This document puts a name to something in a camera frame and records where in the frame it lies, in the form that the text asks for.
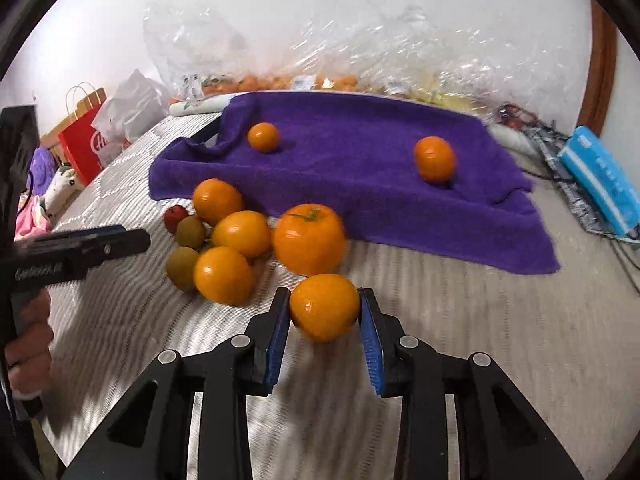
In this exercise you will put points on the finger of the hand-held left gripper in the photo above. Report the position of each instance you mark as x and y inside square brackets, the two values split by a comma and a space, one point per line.
[117, 245]

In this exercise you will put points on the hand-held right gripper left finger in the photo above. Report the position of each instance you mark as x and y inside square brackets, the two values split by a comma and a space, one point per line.
[277, 340]

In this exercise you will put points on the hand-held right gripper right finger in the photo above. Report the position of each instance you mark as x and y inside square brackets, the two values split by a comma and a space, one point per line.
[370, 345]

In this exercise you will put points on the small red fruit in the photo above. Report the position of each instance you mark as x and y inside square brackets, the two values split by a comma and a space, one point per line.
[174, 217]

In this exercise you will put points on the small green fruit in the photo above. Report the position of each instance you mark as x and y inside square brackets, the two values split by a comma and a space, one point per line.
[191, 231]
[181, 267]

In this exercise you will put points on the large orange with green stem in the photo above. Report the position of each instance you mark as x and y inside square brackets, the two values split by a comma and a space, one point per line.
[309, 242]

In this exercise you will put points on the heap of yellow fruits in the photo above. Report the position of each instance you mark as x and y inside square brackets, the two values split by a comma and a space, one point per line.
[430, 91]

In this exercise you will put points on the person's left hand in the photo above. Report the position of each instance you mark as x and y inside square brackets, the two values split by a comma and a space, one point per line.
[32, 350]

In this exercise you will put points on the purple plush cloth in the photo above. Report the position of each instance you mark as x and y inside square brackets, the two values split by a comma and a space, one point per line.
[42, 167]

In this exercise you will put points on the red paper bag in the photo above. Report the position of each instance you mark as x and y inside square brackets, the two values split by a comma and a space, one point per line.
[82, 147]

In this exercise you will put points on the grey striped bed sheet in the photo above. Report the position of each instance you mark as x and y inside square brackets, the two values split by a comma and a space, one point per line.
[500, 340]

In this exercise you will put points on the white plastic bag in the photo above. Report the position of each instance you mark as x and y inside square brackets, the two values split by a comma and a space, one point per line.
[132, 107]

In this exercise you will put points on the white rolled cloth green print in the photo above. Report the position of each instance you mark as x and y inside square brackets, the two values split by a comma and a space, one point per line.
[200, 105]

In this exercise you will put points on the purple towel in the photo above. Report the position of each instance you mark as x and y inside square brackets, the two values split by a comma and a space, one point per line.
[360, 180]

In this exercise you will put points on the heap of small oranges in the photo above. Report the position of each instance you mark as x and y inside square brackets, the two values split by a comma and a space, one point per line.
[280, 82]

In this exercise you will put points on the plain white roll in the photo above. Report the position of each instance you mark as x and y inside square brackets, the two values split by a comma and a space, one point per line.
[510, 137]

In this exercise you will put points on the black white patterned cloth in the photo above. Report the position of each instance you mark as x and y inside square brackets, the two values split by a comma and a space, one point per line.
[565, 185]

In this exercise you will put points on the blue tissue pack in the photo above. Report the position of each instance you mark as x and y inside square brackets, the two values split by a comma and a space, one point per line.
[597, 175]

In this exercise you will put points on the clear plastic bag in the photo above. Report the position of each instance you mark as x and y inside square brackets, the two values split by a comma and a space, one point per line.
[350, 30]

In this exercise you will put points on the wooden furniture frame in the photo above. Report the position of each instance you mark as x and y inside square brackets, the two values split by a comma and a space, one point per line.
[50, 135]

